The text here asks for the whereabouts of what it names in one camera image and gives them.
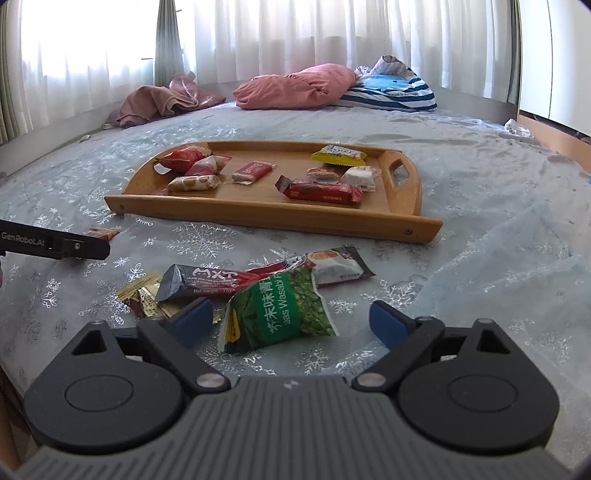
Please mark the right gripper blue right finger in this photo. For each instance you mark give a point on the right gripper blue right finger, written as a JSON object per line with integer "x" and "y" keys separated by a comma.
{"x": 410, "y": 343}

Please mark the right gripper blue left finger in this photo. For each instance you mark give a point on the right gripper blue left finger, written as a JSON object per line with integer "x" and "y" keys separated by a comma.
{"x": 170, "y": 343}

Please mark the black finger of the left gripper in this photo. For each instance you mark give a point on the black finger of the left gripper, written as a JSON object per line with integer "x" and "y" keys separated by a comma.
{"x": 46, "y": 243}

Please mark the brown almond snack packet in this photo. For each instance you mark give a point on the brown almond snack packet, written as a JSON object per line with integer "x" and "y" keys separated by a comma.
{"x": 102, "y": 233}

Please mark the red biscuit packet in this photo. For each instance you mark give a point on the red biscuit packet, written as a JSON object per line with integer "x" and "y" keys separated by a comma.
{"x": 251, "y": 172}

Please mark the yellow Ameria snack packet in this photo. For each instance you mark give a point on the yellow Ameria snack packet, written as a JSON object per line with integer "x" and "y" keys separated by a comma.
{"x": 340, "y": 156}

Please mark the dark red chocolate bar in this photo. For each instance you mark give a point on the dark red chocolate bar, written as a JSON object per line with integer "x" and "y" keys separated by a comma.
{"x": 190, "y": 282}

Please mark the gold foil packet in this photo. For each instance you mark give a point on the gold foil packet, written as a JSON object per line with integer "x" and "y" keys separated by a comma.
{"x": 147, "y": 297}

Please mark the white coffee sachet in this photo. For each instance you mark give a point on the white coffee sachet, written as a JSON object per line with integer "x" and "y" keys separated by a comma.
{"x": 338, "y": 265}

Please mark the green wasabi peas packet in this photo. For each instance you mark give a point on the green wasabi peas packet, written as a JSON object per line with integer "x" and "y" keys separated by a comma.
{"x": 279, "y": 308}

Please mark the wooden serving tray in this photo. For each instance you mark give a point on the wooden serving tray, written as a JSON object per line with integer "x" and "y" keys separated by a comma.
{"x": 392, "y": 212}

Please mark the beige cookie packet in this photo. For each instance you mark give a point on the beige cookie packet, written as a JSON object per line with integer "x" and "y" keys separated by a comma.
{"x": 194, "y": 183}

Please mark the long red wafer bar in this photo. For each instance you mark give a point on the long red wafer bar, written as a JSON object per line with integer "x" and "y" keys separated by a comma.
{"x": 313, "y": 191}

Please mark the white pink candy packet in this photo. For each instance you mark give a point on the white pink candy packet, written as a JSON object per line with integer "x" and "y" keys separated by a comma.
{"x": 362, "y": 177}

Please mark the red snack bag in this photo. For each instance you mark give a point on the red snack bag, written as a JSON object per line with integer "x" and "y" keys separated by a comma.
{"x": 180, "y": 159}

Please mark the red white snack packet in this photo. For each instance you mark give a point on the red white snack packet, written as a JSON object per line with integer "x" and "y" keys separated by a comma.
{"x": 211, "y": 165}

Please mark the snowflake bed cover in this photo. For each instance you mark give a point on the snowflake bed cover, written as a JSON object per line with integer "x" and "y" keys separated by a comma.
{"x": 514, "y": 247}

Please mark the mauve crumpled blanket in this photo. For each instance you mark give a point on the mauve crumpled blanket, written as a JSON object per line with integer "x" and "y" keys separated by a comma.
{"x": 149, "y": 103}

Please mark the white sheer curtain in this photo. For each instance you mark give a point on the white sheer curtain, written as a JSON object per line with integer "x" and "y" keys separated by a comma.
{"x": 61, "y": 59}

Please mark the small red candy packet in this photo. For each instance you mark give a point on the small red candy packet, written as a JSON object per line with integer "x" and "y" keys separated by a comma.
{"x": 323, "y": 175}

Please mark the grey green drape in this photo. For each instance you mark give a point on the grey green drape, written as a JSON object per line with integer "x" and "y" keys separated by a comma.
{"x": 167, "y": 60}

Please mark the crumpled clear plastic wrap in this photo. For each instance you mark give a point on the crumpled clear plastic wrap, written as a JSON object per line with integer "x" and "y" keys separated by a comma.
{"x": 512, "y": 127}

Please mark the blue striped pillow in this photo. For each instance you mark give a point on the blue striped pillow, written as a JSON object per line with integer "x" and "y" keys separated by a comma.
{"x": 389, "y": 85}

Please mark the pink pillow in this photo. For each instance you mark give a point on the pink pillow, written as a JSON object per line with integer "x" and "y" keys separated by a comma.
{"x": 314, "y": 87}

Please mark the wooden bed frame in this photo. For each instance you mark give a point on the wooden bed frame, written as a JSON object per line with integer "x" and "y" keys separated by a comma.
{"x": 558, "y": 140}

